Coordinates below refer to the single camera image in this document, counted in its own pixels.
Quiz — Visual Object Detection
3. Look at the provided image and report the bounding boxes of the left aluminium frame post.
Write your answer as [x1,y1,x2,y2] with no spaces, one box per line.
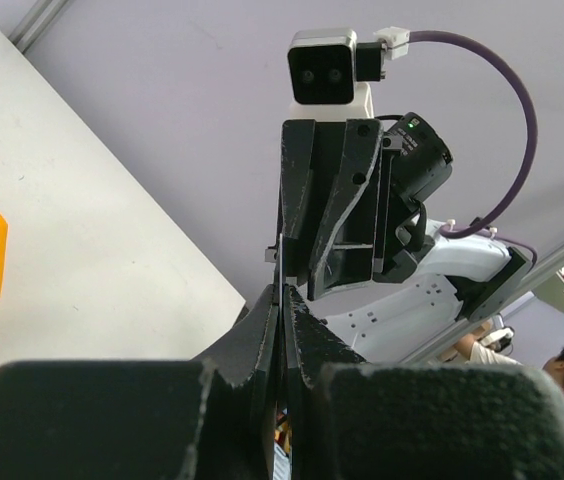
[9,0,72,54]

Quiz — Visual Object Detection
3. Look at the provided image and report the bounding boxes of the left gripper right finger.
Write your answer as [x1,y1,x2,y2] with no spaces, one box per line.
[281,286,564,479]

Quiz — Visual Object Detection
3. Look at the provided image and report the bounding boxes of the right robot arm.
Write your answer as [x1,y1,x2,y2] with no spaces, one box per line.
[277,113,534,362]

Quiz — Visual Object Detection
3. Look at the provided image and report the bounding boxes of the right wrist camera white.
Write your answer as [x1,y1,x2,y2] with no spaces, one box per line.
[287,28,388,122]

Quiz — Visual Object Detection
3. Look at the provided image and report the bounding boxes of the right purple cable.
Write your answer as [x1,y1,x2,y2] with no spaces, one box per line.
[371,27,539,264]

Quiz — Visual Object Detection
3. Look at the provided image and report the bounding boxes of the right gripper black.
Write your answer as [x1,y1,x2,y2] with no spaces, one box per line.
[278,112,453,300]

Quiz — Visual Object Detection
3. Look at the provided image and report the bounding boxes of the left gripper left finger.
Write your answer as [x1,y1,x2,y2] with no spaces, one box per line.
[0,285,280,479]

